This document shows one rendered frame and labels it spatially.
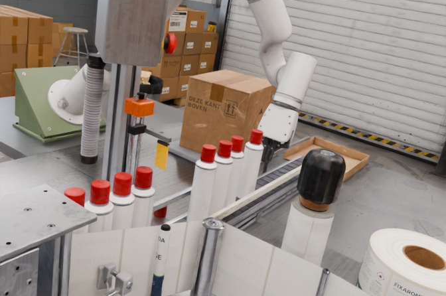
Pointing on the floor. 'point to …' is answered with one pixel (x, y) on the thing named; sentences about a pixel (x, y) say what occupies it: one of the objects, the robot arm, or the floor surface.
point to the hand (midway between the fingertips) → (267, 155)
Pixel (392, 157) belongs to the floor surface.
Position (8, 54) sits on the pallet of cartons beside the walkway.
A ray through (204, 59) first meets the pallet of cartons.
